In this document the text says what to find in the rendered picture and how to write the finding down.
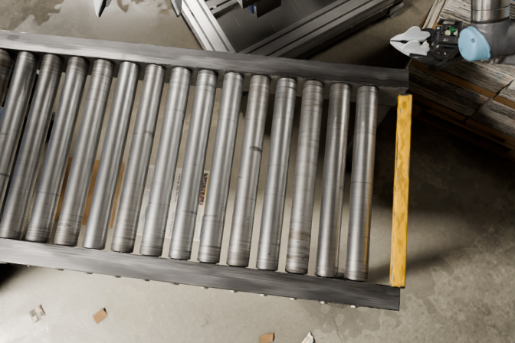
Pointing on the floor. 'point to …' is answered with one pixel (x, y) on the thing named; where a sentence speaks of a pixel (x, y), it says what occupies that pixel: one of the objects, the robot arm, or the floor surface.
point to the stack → (447, 93)
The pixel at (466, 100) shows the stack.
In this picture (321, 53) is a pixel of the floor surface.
